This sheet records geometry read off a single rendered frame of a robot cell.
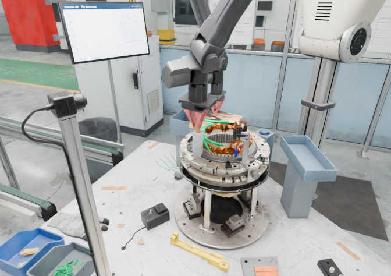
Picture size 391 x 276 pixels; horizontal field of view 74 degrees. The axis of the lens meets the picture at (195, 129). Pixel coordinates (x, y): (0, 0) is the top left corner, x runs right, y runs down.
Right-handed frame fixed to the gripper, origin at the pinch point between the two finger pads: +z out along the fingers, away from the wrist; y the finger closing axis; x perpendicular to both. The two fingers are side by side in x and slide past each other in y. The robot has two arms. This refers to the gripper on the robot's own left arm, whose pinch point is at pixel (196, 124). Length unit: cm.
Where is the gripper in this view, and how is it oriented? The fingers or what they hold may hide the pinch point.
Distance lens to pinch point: 81.6
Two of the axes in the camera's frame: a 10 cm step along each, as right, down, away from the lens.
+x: 4.7, -4.5, 7.6
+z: -0.2, 8.6, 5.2
